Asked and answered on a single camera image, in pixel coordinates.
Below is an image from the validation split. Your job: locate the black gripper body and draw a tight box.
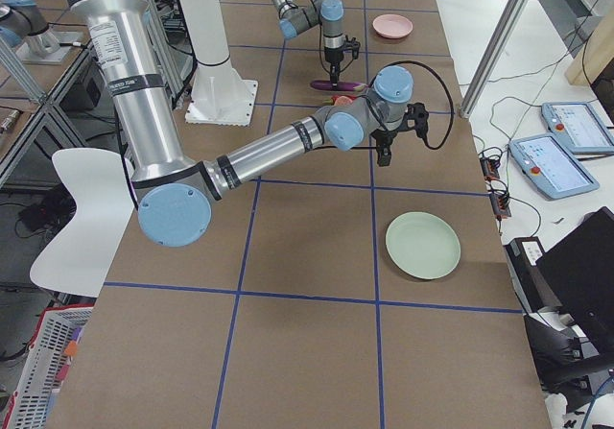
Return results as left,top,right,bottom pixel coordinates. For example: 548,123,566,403
372,103,429,147
323,36,361,67

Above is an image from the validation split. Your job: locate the purple eggplant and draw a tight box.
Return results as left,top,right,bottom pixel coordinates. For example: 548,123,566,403
310,80,366,92

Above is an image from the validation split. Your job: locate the red chili pepper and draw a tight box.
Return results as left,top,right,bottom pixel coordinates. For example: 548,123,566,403
321,96,336,106

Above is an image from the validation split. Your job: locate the peach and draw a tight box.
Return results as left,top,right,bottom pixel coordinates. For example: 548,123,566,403
334,95,354,106

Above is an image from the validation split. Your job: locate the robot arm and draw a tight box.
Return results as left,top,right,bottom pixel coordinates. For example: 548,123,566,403
271,0,361,91
67,0,429,247

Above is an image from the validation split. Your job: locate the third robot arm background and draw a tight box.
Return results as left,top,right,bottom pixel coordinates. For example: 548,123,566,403
1,0,84,64

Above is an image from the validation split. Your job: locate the pink plate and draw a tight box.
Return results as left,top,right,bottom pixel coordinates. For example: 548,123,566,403
372,13,413,39

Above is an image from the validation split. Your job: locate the light green plate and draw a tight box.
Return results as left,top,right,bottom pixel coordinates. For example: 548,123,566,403
385,212,461,280

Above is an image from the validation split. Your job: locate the orange terminal block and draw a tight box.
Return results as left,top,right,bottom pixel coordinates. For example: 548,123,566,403
480,155,511,221

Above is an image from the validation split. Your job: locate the teach pendant near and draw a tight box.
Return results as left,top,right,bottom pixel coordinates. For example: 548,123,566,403
509,133,600,200

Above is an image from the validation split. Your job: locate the teach pendant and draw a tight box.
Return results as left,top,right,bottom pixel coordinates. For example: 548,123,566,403
509,133,600,200
541,102,613,155

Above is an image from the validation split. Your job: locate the teach pendant far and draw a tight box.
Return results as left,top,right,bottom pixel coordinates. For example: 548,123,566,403
541,102,613,155

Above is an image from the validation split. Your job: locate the black computer box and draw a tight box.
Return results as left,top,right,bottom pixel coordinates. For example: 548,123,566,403
505,206,613,352

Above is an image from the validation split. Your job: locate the white chair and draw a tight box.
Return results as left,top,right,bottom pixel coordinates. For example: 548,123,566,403
30,148,133,298

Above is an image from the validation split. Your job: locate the white plastic basket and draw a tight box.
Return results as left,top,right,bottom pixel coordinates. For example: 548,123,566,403
2,304,93,428

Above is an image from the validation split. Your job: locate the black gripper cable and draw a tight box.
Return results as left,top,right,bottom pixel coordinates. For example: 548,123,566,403
383,60,456,151

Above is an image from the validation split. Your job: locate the aluminium frame post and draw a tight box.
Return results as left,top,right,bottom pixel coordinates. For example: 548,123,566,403
460,0,529,119

